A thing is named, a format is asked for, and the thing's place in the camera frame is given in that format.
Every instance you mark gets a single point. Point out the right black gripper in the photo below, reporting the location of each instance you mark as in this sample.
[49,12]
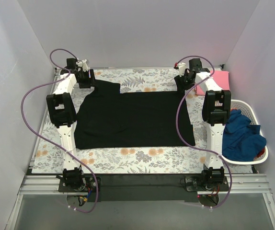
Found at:
[182,84]

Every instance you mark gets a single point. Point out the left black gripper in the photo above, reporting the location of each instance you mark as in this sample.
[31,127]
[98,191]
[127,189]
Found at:
[86,81]

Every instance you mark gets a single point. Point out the black t shirt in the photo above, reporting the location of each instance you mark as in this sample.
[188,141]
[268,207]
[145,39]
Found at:
[108,118]

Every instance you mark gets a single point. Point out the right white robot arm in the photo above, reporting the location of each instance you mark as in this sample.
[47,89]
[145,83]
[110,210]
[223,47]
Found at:
[215,114]

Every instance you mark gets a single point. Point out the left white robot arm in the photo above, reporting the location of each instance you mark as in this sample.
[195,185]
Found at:
[63,116]

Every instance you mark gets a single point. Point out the folded pink t shirt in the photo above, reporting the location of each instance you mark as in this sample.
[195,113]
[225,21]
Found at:
[221,78]

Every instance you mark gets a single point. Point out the white laundry basket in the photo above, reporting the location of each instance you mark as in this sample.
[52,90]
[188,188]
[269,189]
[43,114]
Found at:
[247,111]

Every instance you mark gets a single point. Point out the blue t shirt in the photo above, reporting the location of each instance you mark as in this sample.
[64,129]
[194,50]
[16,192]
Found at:
[241,140]

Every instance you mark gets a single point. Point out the red orange t shirt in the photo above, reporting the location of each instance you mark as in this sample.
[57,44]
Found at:
[261,153]

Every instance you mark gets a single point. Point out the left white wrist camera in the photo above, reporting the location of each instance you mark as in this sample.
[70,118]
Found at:
[82,65]

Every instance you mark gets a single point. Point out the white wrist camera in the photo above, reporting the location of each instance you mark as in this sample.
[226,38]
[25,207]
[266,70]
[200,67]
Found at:
[181,67]
[82,65]

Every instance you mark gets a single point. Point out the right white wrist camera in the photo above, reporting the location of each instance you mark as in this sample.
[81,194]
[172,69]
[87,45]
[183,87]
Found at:
[181,67]

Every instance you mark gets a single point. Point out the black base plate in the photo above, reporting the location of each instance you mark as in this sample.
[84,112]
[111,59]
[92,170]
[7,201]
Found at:
[154,187]

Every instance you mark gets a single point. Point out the aluminium frame rail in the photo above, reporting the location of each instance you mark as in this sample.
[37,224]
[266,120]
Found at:
[42,204]

